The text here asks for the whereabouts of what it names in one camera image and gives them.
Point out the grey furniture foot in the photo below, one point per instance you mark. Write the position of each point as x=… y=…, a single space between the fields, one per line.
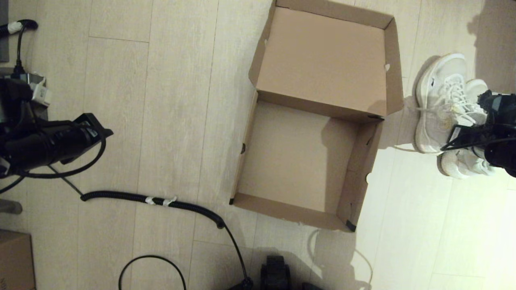
x=10 y=206

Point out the brown cardboard carton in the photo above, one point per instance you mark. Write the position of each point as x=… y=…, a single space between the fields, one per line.
x=14 y=262

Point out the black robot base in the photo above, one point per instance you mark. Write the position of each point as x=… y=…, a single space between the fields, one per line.
x=276 y=274

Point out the dark grey panel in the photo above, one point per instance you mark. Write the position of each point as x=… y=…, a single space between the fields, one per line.
x=3 y=32

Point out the brown cardboard shoe box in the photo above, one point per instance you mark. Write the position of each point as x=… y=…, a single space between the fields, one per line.
x=322 y=60

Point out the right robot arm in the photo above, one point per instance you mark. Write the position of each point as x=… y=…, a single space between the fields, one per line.
x=502 y=159

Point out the white lace-up sneaker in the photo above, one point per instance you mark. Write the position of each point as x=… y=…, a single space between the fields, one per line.
x=431 y=112
x=463 y=167

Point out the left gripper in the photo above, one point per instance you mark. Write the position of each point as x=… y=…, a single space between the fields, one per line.
x=48 y=143

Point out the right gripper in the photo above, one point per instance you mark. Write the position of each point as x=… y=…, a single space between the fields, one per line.
x=471 y=135

